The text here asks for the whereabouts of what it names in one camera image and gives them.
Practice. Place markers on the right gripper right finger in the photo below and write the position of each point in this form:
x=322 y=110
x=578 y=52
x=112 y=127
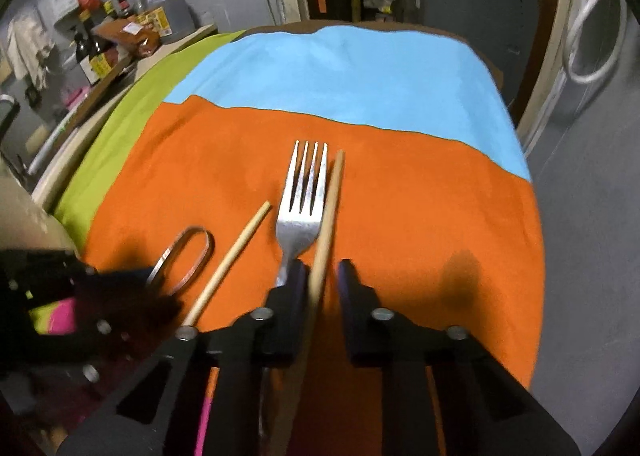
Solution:
x=443 y=392

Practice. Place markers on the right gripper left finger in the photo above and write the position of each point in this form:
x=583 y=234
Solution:
x=199 y=392

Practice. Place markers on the wooden stick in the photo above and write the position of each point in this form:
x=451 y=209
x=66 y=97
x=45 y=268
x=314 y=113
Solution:
x=282 y=428

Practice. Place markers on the steel fork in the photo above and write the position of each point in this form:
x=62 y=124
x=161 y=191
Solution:
x=301 y=206

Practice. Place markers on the colourful striped table cloth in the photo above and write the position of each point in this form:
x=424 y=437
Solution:
x=378 y=277

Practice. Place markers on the dark wine bottle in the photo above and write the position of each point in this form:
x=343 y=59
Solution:
x=82 y=54

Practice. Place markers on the soy sauce bottle yellow label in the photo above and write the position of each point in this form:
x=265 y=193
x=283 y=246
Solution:
x=103 y=54

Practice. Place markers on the large oil jug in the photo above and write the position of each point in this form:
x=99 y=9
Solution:
x=172 y=19

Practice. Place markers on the grey cabinet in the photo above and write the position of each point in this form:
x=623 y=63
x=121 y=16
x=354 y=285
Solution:
x=503 y=30

